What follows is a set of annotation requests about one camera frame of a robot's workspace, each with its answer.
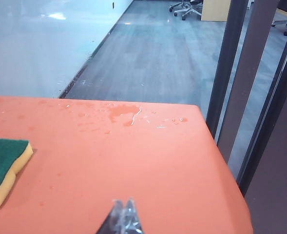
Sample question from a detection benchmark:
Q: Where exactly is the dark metal frame post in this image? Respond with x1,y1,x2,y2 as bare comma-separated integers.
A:
206,0,249,138

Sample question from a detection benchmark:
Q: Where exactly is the black mesh office chair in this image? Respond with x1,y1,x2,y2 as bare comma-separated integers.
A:
173,0,204,21
169,0,191,13

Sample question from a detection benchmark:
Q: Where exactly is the light wooden office desk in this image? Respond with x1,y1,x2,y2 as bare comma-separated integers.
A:
201,0,230,22

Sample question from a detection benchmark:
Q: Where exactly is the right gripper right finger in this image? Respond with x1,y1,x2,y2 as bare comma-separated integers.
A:
122,197,144,234

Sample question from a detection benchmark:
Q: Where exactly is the green and yellow sponge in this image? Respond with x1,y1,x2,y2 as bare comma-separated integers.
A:
0,138,34,210

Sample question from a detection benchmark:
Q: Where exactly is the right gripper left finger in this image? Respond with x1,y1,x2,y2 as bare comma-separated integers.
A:
96,198,125,234

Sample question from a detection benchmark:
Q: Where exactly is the brown frame post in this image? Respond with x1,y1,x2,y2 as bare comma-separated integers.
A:
217,0,280,164

